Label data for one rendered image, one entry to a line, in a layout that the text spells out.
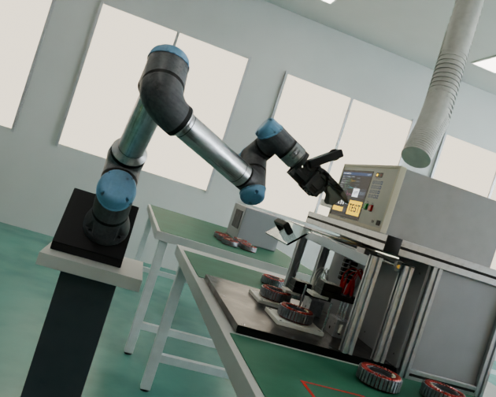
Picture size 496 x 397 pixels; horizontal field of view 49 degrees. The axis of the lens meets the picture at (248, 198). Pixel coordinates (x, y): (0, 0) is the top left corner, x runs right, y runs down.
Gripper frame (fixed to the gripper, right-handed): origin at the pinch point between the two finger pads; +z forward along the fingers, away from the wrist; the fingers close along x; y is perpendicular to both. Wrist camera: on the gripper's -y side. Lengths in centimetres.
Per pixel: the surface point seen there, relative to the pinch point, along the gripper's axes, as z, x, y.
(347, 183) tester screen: 3.7, -20.5, -8.8
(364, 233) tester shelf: 7.5, 11.5, 6.1
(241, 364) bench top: -10, 48, 53
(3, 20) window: -250, -468, 21
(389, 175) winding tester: 2.1, 8.9, -12.4
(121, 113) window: -97, -468, 8
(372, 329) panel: 33.0, 5.7, 25.0
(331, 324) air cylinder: 22.1, 4.9, 32.4
